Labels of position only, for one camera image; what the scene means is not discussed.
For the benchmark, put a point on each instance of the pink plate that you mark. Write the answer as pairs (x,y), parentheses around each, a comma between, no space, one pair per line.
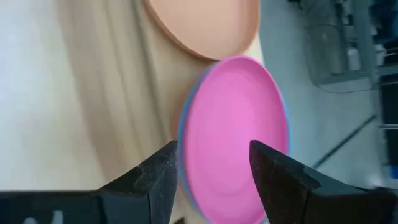
(224,118)

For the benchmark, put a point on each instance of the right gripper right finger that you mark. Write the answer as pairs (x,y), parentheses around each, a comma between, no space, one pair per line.
(292,199)

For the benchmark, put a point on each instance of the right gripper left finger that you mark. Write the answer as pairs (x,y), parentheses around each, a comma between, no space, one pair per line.
(133,199)

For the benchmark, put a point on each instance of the blue plate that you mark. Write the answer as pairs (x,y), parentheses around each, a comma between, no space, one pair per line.
(180,137)

